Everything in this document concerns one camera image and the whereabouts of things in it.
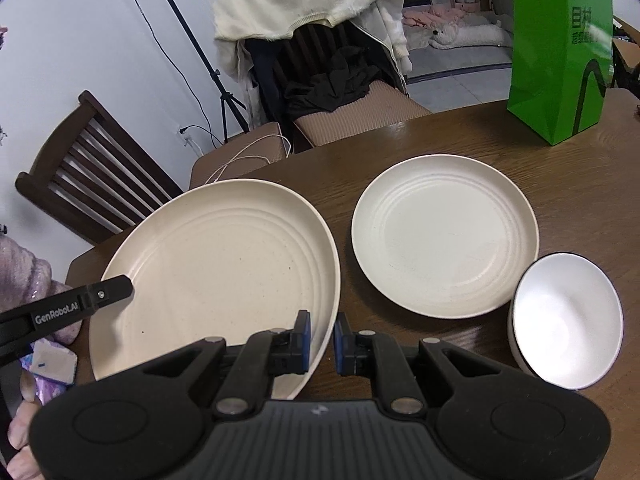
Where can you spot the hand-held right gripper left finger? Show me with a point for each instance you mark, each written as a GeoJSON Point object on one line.
{"type": "Point", "coordinates": [305, 345]}

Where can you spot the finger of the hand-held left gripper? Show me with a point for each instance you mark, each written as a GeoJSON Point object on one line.
{"type": "Point", "coordinates": [107, 292]}

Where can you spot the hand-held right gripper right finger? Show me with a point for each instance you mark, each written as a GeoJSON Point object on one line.
{"type": "Point", "coordinates": [340, 345]}

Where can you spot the cream plate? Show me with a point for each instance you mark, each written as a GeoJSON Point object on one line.
{"type": "Point", "coordinates": [215, 270]}
{"type": "Point", "coordinates": [445, 240]}

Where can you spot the white bowl with black rim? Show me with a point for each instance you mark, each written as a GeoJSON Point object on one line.
{"type": "Point", "coordinates": [570, 320]}

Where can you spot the person's left hand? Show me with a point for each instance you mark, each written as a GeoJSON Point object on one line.
{"type": "Point", "coordinates": [20, 435]}

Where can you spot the pink textured vase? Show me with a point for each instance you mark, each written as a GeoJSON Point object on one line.
{"type": "Point", "coordinates": [30, 275]}

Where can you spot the purple cube tissue pack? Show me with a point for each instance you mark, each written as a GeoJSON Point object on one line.
{"type": "Point", "coordinates": [52, 362]}

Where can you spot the dark wooden chair with clothes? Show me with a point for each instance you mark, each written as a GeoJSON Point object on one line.
{"type": "Point", "coordinates": [360, 110]}

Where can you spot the black light stand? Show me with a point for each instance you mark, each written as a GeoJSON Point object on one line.
{"type": "Point", "coordinates": [220, 82]}

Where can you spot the dark clothes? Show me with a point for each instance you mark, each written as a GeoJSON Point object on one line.
{"type": "Point", "coordinates": [335, 80]}

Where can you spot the white plush toy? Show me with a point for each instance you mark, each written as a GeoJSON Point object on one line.
{"type": "Point", "coordinates": [470, 35]}

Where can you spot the chair draped with cream cloth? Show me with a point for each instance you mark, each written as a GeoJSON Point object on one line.
{"type": "Point", "coordinates": [300, 0]}

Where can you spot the pink clothes pile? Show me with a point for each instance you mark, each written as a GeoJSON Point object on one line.
{"type": "Point", "coordinates": [445, 15]}

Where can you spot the green paper shopping bag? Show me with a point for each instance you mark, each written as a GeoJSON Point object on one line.
{"type": "Point", "coordinates": [550, 60]}

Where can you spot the open cardboard box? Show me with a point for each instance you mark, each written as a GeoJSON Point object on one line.
{"type": "Point", "coordinates": [625, 50]}

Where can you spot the wall outlet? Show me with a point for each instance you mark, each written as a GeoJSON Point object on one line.
{"type": "Point", "coordinates": [187, 140]}

